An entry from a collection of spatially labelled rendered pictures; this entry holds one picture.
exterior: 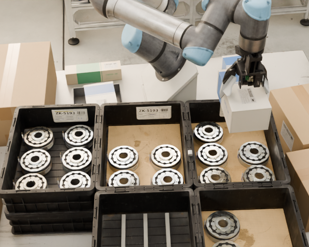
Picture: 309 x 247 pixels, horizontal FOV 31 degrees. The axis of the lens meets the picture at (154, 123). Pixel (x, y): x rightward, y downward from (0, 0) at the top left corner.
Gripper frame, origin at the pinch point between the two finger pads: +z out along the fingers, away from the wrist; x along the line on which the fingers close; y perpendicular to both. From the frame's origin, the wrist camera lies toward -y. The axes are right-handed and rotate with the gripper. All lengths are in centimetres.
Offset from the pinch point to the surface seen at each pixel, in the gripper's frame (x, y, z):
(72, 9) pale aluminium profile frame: -61, -193, 85
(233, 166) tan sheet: -1.7, 5.3, 27.8
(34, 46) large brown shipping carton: -70, -64, 21
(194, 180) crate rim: -17.5, 17.5, 17.7
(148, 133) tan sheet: -28.4, -14.5, 27.9
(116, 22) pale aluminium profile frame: -32, -193, 98
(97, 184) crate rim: -47, 15, 18
